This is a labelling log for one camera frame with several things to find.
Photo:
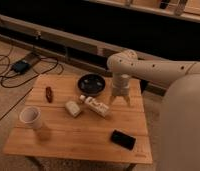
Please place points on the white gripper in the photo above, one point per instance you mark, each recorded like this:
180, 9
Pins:
120, 87

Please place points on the white plastic bottle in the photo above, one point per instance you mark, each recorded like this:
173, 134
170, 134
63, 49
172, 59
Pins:
98, 107

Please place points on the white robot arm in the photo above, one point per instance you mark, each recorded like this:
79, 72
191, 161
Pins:
179, 134

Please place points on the black bowl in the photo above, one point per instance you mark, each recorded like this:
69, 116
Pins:
91, 84

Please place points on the black phone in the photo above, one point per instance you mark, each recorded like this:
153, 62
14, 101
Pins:
123, 140

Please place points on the wooden slatted table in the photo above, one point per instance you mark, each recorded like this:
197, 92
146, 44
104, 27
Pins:
86, 137

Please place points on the small brown red object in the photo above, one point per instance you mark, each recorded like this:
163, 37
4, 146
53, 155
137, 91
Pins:
49, 94

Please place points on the black power adapter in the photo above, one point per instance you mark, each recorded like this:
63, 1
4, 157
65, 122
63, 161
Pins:
20, 67

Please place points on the long wooden bench rail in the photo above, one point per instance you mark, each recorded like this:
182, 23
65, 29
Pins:
81, 52

